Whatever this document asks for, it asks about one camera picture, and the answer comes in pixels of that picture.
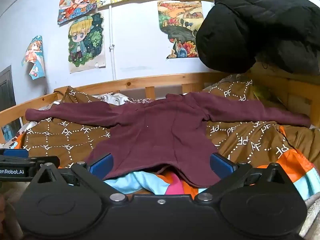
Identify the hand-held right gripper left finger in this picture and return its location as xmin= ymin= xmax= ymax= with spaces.
xmin=30 ymin=153 xmax=128 ymax=203

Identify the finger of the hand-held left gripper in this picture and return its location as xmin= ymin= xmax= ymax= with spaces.
xmin=0 ymin=149 xmax=60 ymax=167

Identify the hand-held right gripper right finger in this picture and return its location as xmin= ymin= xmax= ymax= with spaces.
xmin=194 ymin=152 xmax=292 ymax=203

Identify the maroon sweater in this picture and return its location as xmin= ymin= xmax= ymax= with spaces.
xmin=25 ymin=92 xmax=312 ymax=188

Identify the brown printed blanket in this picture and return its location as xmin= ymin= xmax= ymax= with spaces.
xmin=10 ymin=74 xmax=320 ymax=200

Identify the yellow-green cloth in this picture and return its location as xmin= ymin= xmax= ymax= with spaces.
xmin=253 ymin=85 xmax=278 ymax=103

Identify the small curled cartoon poster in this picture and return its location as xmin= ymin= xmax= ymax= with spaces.
xmin=21 ymin=35 xmax=46 ymax=80

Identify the beige fleece blanket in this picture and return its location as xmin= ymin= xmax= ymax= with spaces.
xmin=297 ymin=192 xmax=320 ymax=240

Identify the blond cartoon character poster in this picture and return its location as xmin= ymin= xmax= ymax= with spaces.
xmin=68 ymin=12 xmax=107 ymax=74

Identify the black puffer jacket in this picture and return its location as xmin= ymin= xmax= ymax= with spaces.
xmin=195 ymin=0 xmax=320 ymax=75

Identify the landscape painting poster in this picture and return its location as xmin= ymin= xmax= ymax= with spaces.
xmin=157 ymin=0 xmax=204 ymax=59

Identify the red-haired cartoon girl poster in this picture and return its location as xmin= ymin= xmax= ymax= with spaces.
xmin=57 ymin=0 xmax=98 ymax=25

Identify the dark window frame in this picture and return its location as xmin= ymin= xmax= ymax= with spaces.
xmin=0 ymin=65 xmax=23 ymax=143

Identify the wooden bed frame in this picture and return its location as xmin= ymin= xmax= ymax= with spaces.
xmin=0 ymin=72 xmax=320 ymax=144

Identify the white wall pipe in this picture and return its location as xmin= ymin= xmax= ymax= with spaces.
xmin=109 ymin=4 xmax=117 ymax=81

